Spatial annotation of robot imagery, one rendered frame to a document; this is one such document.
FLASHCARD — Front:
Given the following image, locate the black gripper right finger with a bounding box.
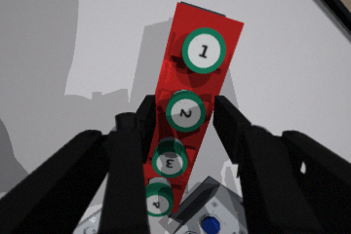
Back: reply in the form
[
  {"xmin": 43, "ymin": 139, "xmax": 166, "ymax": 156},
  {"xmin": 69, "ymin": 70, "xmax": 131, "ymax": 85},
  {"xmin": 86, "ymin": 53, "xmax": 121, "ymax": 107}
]
[{"xmin": 213, "ymin": 96, "xmax": 351, "ymax": 234}]

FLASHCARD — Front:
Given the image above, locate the white key panel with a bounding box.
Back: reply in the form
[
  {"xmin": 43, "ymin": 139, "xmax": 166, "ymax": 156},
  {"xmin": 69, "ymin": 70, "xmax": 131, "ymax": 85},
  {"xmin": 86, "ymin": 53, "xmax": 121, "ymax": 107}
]
[{"xmin": 169, "ymin": 176, "xmax": 248, "ymax": 234}]

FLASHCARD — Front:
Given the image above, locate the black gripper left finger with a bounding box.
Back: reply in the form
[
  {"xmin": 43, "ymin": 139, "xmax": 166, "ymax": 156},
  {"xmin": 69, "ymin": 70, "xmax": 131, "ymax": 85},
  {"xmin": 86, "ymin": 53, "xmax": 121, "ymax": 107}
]
[{"xmin": 0, "ymin": 95, "xmax": 156, "ymax": 234}]

